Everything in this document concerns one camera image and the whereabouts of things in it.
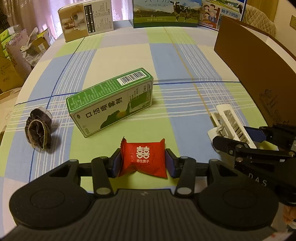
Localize white hair clip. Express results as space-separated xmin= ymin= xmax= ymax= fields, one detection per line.
xmin=208 ymin=104 xmax=256 ymax=149

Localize red candy packet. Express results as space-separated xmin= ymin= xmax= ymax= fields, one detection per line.
xmin=119 ymin=138 xmax=167 ymax=178

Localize green spray medicine box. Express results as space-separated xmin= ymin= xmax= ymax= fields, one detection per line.
xmin=66 ymin=68 xmax=154 ymax=137

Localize dark brown hair scrunchie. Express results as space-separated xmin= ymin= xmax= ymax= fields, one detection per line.
xmin=25 ymin=106 xmax=52 ymax=150

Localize brown white storage box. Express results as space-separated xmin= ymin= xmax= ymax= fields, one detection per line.
xmin=214 ymin=16 xmax=295 ymax=126

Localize checkered bed sheet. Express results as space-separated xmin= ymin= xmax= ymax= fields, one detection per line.
xmin=0 ymin=19 xmax=287 ymax=235

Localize flattened cardboard on floor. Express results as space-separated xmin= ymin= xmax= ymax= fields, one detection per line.
xmin=0 ymin=87 xmax=22 ymax=141

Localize quilted beige chair cover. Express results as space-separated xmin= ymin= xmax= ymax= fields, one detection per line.
xmin=242 ymin=4 xmax=276 ymax=38

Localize dark blue milk carton box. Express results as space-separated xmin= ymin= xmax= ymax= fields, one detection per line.
xmin=198 ymin=0 xmax=247 ymax=31

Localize beige white product box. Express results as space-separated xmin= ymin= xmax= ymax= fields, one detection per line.
xmin=58 ymin=1 xmax=114 ymax=42

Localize light blue milk carton box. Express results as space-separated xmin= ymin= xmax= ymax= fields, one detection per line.
xmin=128 ymin=0 xmax=202 ymax=28

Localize green tissue packs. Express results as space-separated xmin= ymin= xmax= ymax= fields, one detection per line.
xmin=0 ymin=28 xmax=11 ymax=49

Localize pink curtain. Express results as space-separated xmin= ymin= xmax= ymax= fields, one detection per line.
xmin=1 ymin=1 xmax=130 ymax=37

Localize single wall socket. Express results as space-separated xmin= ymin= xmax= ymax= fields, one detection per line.
xmin=290 ymin=15 xmax=296 ymax=30

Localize brown cardboard carton with handle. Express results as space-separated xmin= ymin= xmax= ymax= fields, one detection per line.
xmin=0 ymin=57 xmax=24 ymax=93

